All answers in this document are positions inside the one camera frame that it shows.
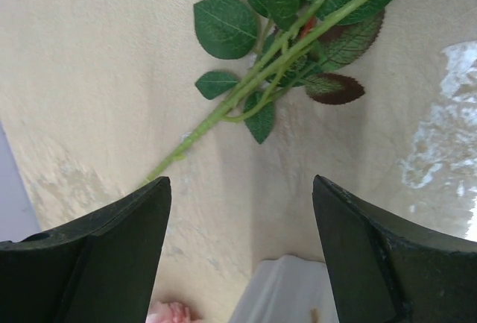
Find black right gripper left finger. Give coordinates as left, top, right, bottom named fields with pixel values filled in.
left=1, top=177, right=171, bottom=322

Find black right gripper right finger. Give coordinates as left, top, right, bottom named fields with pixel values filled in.
left=312, top=175, right=476, bottom=322

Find large pink rose stem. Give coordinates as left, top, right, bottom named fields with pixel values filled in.
left=146, top=0, right=393, bottom=181

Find white ribbed ceramic vase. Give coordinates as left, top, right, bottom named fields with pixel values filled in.
left=230, top=255, right=339, bottom=323

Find small pink bud stem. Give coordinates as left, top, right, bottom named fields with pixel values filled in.
left=145, top=301, right=192, bottom=323

